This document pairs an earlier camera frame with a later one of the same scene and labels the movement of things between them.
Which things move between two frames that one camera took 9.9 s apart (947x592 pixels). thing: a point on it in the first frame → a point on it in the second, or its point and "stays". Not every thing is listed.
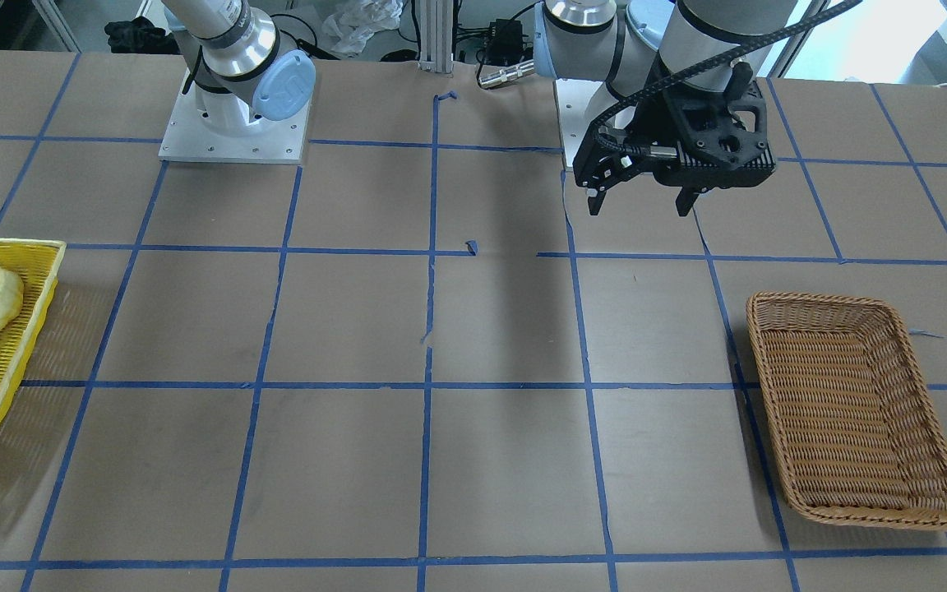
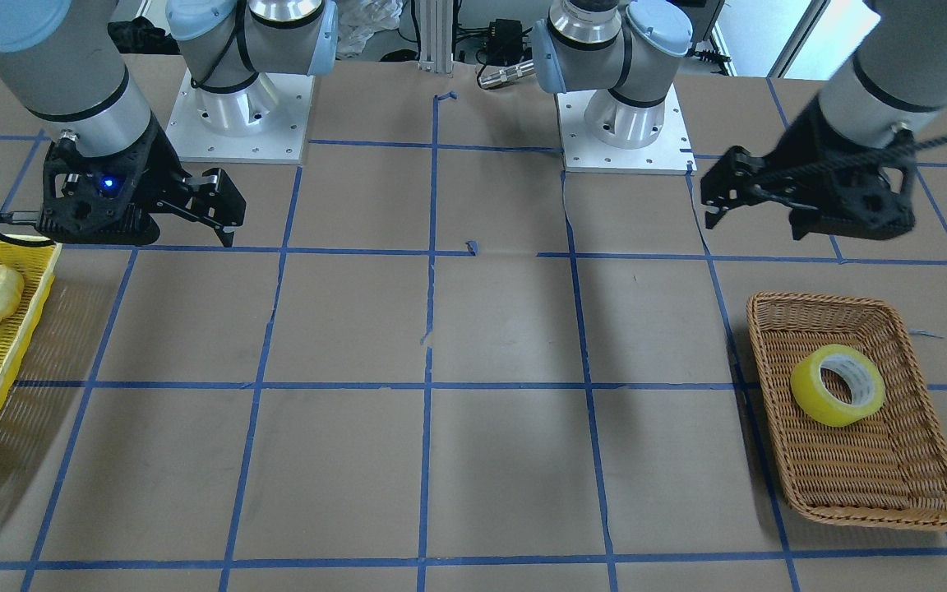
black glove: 140,36 stays
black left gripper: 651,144 → 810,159
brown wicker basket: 857,435 stays
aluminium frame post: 436,23 stays
